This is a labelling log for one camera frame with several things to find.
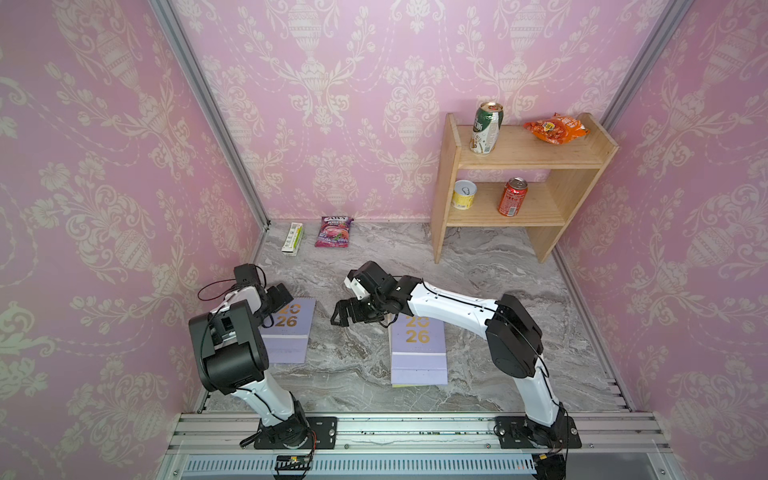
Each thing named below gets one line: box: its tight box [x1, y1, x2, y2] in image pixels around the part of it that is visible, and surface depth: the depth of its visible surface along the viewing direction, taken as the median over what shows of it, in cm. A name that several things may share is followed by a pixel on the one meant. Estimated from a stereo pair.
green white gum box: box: [281, 222, 303, 257], surface depth 112 cm
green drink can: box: [470, 102, 504, 155], surface depth 74 cm
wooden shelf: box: [431, 113, 619, 264], surface depth 83 cm
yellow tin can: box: [452, 179, 477, 210], surface depth 95 cm
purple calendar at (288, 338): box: [259, 298, 316, 364], surface depth 93 cm
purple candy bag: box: [314, 216, 354, 248], surface depth 115 cm
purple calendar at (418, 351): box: [391, 315, 448, 385], surface depth 83 cm
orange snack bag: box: [523, 112, 591, 145], surface depth 78 cm
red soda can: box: [498, 177, 528, 217], surface depth 89 cm
